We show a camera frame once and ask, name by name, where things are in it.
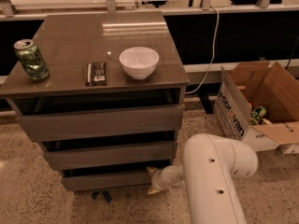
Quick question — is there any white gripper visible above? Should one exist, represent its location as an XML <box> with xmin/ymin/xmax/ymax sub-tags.
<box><xmin>147</xmin><ymin>166</ymin><xmax>169</xmax><ymax>195</ymax></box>

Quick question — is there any grey bottom drawer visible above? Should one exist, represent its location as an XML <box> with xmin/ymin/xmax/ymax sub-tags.
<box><xmin>61</xmin><ymin>168</ymin><xmax>150</xmax><ymax>192</ymax></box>

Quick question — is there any grey drawer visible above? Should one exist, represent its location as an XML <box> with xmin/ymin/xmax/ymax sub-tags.
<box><xmin>18</xmin><ymin>105</ymin><xmax>184</xmax><ymax>142</ymax></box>
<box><xmin>44</xmin><ymin>141</ymin><xmax>178</xmax><ymax>171</ymax></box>
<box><xmin>61</xmin><ymin>168</ymin><xmax>150</xmax><ymax>192</ymax></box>

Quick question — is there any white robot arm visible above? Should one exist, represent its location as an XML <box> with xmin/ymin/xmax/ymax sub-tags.
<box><xmin>148</xmin><ymin>133</ymin><xmax>258</xmax><ymax>224</ymax></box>

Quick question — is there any grey drawer cabinet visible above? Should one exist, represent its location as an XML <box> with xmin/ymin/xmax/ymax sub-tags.
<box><xmin>0</xmin><ymin>11</ymin><xmax>190</xmax><ymax>194</ymax></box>

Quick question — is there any grey middle drawer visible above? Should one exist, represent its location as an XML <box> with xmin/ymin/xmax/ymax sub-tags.
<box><xmin>44</xmin><ymin>141</ymin><xmax>178</xmax><ymax>171</ymax></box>

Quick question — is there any grey top drawer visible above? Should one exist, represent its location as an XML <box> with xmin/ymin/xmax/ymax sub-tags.
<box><xmin>18</xmin><ymin>105</ymin><xmax>184</xmax><ymax>142</ymax></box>

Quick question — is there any white bowl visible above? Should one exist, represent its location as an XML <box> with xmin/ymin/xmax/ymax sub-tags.
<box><xmin>119</xmin><ymin>47</ymin><xmax>160</xmax><ymax>79</ymax></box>

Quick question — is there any green bag in box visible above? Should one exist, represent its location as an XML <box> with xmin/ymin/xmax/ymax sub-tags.
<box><xmin>249</xmin><ymin>105</ymin><xmax>267</xmax><ymax>125</ymax></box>

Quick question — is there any white corovan cardboard box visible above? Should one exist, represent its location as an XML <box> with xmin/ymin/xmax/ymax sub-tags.
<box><xmin>214</xmin><ymin>62</ymin><xmax>299</xmax><ymax>154</ymax></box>

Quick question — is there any green soda can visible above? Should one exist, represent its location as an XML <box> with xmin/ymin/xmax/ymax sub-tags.
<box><xmin>14</xmin><ymin>39</ymin><xmax>50</xmax><ymax>81</ymax></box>

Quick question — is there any white cable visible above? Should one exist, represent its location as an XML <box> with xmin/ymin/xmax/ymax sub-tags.
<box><xmin>184</xmin><ymin>6</ymin><xmax>221</xmax><ymax>96</ymax></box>

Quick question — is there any black cable right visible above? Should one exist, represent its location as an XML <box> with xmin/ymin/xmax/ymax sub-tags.
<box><xmin>285</xmin><ymin>35</ymin><xmax>299</xmax><ymax>71</ymax></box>

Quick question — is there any metal railing frame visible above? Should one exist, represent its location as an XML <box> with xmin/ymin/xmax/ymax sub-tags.
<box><xmin>0</xmin><ymin>0</ymin><xmax>299</xmax><ymax>20</ymax></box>

